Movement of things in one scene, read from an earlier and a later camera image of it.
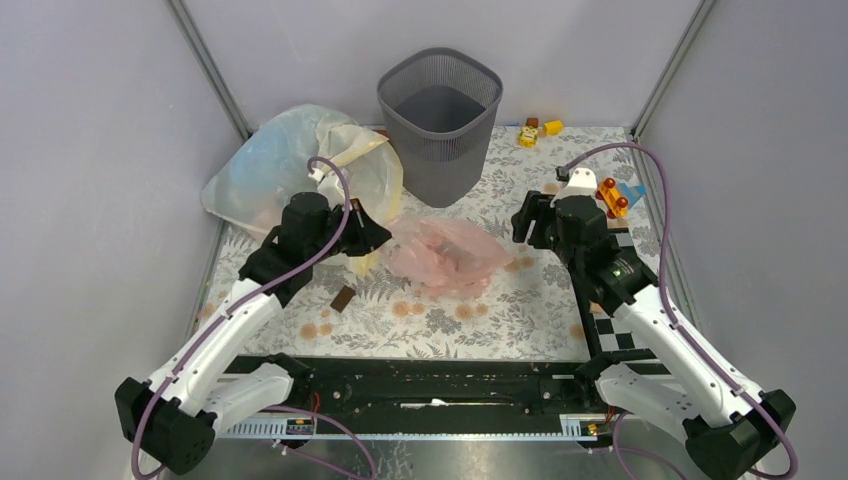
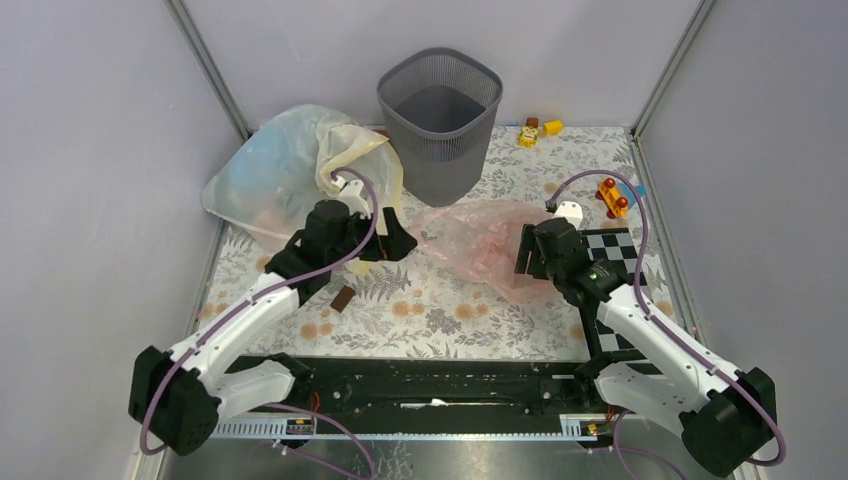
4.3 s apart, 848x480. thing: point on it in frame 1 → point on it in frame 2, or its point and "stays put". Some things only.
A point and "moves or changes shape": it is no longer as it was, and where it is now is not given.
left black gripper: x=368 y=234 → x=393 y=245
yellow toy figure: x=528 y=136 stays put
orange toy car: x=615 y=205 stays put
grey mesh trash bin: x=440 y=108 stays put
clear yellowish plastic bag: x=304 y=149 stays put
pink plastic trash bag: x=445 y=256 moves or changes shape
